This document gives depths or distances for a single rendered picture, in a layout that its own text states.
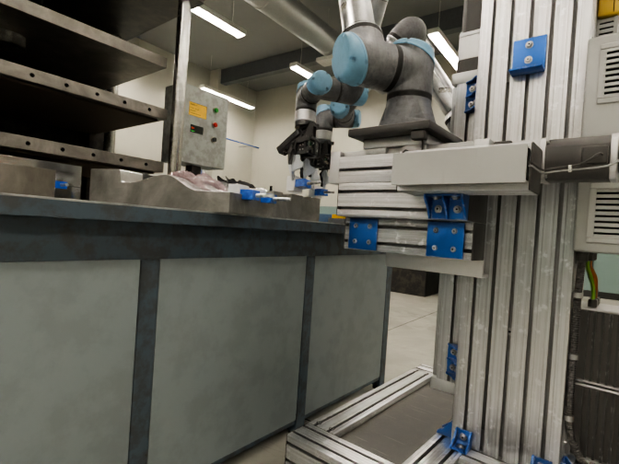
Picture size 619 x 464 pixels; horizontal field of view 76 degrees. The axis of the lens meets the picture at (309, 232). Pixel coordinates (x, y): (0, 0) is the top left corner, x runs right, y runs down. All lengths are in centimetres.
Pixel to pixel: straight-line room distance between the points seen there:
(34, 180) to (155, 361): 51
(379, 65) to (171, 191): 64
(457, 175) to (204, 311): 75
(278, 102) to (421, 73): 966
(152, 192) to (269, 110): 970
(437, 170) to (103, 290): 77
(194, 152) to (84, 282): 135
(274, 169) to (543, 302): 948
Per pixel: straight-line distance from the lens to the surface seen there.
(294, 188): 140
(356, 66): 104
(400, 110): 107
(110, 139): 261
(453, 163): 85
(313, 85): 138
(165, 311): 110
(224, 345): 125
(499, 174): 82
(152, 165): 201
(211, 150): 228
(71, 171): 185
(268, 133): 1069
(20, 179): 110
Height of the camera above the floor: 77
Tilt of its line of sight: 1 degrees down
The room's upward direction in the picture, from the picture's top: 4 degrees clockwise
